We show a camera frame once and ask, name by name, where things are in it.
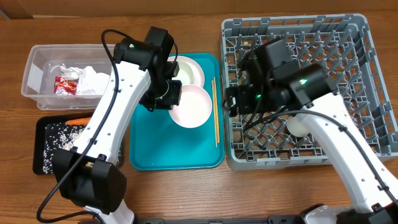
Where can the red snack wrapper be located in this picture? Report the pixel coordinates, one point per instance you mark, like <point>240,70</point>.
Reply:
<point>63,86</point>

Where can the teal plastic tray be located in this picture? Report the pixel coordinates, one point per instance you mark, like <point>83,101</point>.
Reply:
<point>158,143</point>

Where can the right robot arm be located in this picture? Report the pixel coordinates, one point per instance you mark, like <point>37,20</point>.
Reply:
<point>278,85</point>

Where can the large white plate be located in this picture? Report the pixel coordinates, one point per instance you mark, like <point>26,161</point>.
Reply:
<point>199,78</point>

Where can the grey dish rack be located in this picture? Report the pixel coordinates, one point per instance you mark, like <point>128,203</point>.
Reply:
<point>343,44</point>

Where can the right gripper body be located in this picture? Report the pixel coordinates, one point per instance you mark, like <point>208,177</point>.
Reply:
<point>253,100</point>

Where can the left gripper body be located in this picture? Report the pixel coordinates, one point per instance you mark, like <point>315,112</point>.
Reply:
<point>162,94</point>

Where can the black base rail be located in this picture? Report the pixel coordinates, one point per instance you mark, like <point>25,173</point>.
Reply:
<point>273,219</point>

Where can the clear plastic bin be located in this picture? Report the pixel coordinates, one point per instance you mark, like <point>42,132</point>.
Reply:
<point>43,66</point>

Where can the black plastic tray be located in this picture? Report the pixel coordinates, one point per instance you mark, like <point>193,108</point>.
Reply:
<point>39,135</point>

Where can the orange carrot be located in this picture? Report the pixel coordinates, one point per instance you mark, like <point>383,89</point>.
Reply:
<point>78,122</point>

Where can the foil wrapper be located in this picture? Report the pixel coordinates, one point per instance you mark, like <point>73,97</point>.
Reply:
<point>71,73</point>

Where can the white cup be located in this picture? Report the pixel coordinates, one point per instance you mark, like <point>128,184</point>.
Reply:
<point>295,127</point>

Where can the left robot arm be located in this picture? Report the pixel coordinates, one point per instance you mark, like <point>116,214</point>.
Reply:
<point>87,174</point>

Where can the green-rimmed white bowl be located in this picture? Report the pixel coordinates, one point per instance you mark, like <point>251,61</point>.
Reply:
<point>185,73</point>

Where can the wooden chopstick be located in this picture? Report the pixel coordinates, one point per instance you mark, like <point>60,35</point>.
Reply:
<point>216,103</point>
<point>214,113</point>

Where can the white napkin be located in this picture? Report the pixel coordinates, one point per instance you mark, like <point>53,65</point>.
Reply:
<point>91,83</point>

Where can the food scraps pile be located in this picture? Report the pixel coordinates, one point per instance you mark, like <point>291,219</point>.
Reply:
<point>58,136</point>

